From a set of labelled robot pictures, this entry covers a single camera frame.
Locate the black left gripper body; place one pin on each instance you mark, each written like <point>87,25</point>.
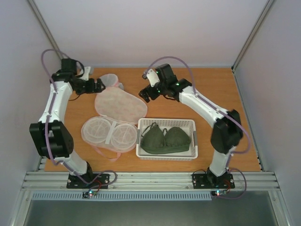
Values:
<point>84,88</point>

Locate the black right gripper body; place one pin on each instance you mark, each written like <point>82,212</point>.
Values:
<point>150,92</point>

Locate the dark green lace bra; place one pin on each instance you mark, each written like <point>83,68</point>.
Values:
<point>165,141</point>

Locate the floral bra laundry bag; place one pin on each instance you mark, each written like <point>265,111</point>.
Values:
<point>114,132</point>

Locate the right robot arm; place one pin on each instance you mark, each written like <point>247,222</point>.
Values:
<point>226,125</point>

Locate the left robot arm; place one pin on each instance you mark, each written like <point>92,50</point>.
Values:
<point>50,136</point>

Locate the round white mesh laundry bag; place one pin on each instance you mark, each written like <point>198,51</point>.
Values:
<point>111,80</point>

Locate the white plastic basket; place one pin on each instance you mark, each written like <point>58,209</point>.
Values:
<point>187,125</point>

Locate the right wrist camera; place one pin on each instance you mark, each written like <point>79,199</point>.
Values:
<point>151,76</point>

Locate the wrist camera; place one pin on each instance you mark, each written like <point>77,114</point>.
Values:
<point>86,72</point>
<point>151,76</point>

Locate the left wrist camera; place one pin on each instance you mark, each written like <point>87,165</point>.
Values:
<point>86,72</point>

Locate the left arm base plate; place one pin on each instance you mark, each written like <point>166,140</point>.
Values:
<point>74,182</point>

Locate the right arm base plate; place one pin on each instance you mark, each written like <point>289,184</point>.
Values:
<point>203,181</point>

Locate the grey slotted cable duct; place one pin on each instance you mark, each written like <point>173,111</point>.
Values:
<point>111,196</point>

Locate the aluminium front rail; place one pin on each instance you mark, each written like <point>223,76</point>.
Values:
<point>151,181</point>

